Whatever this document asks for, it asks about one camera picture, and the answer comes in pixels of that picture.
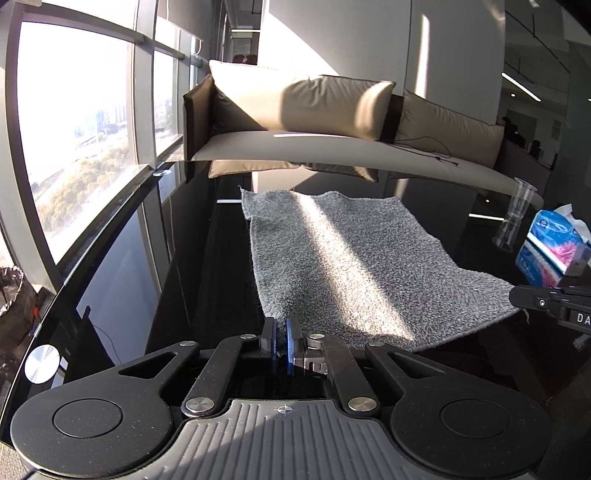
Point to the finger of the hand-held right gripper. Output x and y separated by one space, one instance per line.
533 297

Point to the grey towel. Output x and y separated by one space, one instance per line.
369 258

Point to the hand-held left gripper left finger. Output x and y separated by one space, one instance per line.
270 334

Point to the beige sofa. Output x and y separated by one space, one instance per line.
346 152

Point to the blue tissue pack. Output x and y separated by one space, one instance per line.
554 235

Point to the small beige cushion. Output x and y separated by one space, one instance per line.
452 129

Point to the clear plastic cup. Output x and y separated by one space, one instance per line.
521 201

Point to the large beige cushion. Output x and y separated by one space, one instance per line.
300 101

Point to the window roller blind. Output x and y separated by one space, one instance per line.
180 18

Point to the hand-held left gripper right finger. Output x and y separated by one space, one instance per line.
292 341

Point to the round metal table cap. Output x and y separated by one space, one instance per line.
41 363

